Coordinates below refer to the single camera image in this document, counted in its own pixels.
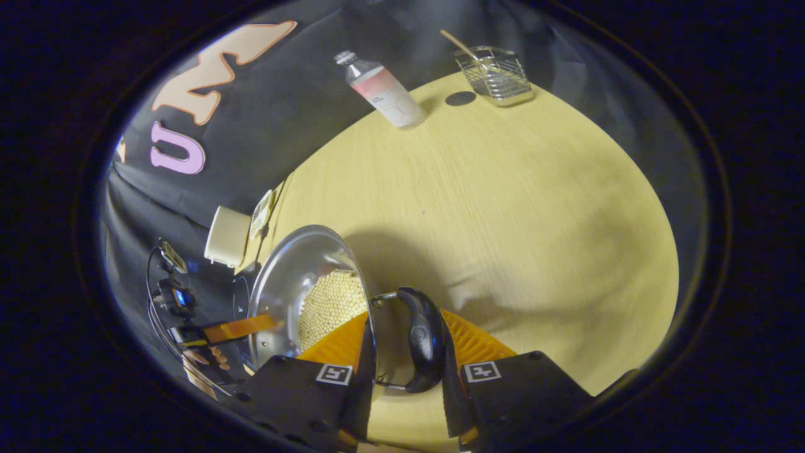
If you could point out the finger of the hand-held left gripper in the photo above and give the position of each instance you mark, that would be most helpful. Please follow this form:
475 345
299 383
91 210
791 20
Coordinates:
242 328

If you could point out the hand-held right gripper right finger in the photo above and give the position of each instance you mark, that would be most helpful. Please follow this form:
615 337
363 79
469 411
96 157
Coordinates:
454 402

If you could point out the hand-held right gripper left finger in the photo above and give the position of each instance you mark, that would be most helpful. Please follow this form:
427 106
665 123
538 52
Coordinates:
361 390

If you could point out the pile of yellow beans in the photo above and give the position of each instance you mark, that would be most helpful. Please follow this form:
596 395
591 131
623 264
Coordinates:
330 302

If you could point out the white toaster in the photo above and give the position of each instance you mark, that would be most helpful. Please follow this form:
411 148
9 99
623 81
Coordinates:
226 238

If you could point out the white divided bean dish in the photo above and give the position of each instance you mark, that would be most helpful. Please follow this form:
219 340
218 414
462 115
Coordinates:
262 214

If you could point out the black backdrop cloth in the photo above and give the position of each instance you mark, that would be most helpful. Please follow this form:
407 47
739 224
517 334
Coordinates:
270 107

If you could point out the clear bottle with pink label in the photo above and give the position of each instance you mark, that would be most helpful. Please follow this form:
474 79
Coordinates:
387 94

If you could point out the wooden stick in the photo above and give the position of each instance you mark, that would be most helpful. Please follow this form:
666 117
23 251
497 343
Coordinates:
459 44

